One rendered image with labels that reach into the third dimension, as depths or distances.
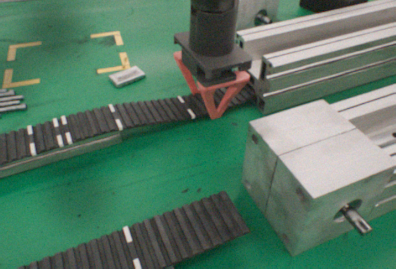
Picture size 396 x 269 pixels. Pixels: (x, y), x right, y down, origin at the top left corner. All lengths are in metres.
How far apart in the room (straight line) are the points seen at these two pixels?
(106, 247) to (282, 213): 0.16
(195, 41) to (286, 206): 0.22
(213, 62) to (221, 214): 0.18
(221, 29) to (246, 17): 0.22
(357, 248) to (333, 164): 0.11
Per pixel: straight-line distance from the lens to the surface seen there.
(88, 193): 0.42
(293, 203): 0.32
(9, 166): 0.47
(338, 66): 0.54
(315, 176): 0.31
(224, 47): 0.43
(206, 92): 0.42
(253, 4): 0.63
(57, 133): 0.45
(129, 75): 0.57
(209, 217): 0.34
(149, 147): 0.45
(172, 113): 0.47
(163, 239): 0.33
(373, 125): 0.44
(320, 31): 0.59
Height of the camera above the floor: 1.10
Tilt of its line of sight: 42 degrees down
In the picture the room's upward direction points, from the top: straight up
